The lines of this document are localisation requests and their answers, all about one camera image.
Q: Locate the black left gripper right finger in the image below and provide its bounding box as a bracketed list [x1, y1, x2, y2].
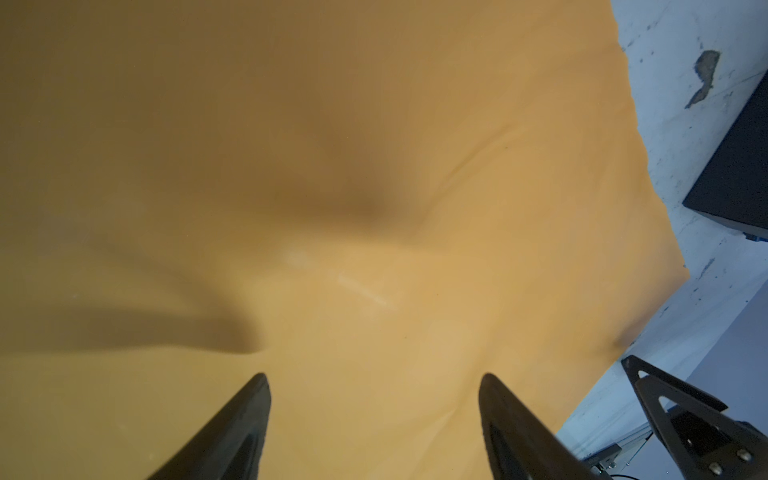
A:
[478, 373, 610, 480]

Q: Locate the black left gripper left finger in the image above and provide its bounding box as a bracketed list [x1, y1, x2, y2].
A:
[150, 373, 271, 480]

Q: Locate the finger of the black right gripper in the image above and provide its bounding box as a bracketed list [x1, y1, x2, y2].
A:
[621, 355, 767, 480]

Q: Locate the dark navy gift box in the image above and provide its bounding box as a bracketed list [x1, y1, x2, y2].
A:
[682, 78, 768, 241]

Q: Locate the orange wrapping paper sheet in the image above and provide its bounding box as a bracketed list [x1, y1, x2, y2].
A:
[1, 1, 689, 479]

